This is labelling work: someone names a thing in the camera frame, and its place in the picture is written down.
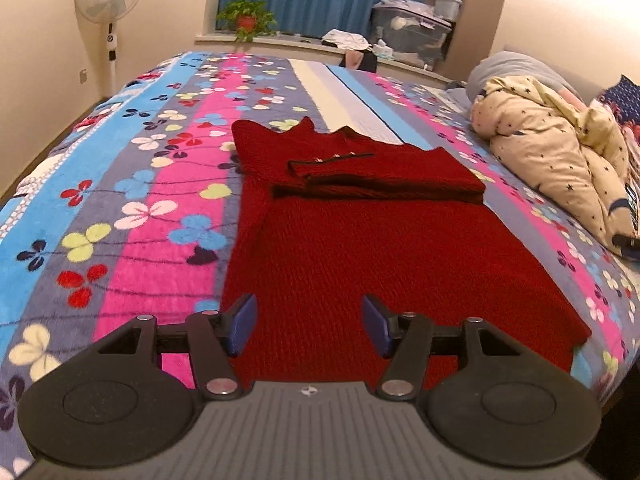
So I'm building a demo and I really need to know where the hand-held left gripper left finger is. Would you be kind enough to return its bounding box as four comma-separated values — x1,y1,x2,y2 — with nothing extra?
97,292,259,403

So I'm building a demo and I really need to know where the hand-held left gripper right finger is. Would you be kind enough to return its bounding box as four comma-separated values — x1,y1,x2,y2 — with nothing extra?
361,294,531,401

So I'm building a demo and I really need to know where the red knitted sweater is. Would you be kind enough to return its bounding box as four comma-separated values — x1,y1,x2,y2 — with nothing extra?
220,116,593,391

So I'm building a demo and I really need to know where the pile of light clothes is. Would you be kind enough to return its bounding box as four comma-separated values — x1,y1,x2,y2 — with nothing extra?
321,30,371,52

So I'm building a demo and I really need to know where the floral striped bedspread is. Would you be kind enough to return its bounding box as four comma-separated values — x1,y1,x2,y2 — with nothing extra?
0,50,640,480

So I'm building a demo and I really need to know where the cream star-print quilt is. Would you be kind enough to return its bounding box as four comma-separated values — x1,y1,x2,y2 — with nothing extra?
471,75,640,260

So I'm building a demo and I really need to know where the white windowsill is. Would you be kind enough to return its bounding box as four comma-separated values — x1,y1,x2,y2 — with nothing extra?
195,32,451,83

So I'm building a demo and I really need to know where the clear plastic storage box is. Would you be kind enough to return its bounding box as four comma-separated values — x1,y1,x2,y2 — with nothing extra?
370,4,451,68

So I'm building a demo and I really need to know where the grey pillow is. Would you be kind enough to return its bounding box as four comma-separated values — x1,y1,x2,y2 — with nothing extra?
466,50,596,103

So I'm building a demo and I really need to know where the potted green plant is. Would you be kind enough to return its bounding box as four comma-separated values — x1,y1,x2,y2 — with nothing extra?
216,0,278,43

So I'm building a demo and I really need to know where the navy printed pillow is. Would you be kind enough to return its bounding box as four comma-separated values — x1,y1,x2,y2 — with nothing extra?
592,74,640,128

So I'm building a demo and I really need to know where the wooden bookshelf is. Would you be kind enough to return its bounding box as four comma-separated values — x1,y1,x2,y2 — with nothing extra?
412,0,516,77

